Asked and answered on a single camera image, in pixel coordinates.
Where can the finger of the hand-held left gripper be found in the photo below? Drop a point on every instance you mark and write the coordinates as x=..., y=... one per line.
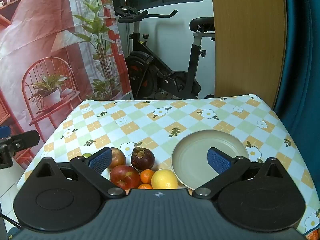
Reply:
x=25, y=141

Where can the checkered floral tablecloth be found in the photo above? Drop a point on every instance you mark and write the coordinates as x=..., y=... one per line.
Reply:
x=150, y=120

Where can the small orange mandarin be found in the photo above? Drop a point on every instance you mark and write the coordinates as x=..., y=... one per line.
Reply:
x=145, y=187
x=147, y=176

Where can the wooden board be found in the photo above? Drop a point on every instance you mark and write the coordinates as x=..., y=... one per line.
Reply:
x=250, y=42

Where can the bright red apple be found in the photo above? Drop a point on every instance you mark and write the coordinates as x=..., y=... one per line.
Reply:
x=125, y=177

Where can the round green fruit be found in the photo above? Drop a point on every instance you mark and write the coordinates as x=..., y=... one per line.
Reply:
x=87, y=155

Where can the teal curtain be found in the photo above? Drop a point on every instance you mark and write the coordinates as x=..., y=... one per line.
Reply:
x=302, y=55

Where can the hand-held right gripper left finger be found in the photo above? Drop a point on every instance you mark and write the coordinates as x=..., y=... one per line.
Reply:
x=100, y=161

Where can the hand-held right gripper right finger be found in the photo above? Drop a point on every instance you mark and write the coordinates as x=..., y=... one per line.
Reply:
x=218, y=161

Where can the beige round plate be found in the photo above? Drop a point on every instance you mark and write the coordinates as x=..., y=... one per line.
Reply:
x=190, y=155

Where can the black exercise bike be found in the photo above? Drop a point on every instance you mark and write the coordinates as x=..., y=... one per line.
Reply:
x=150, y=65

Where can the brownish red apple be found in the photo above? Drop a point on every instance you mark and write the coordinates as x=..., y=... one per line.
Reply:
x=118, y=157

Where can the printed wall tapestry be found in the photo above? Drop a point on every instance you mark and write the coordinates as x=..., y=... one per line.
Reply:
x=37, y=42

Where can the yellow lemon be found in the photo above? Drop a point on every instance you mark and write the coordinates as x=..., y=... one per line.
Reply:
x=163, y=178

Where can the purple mangosteen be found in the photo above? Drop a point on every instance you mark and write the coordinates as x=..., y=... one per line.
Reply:
x=143, y=158

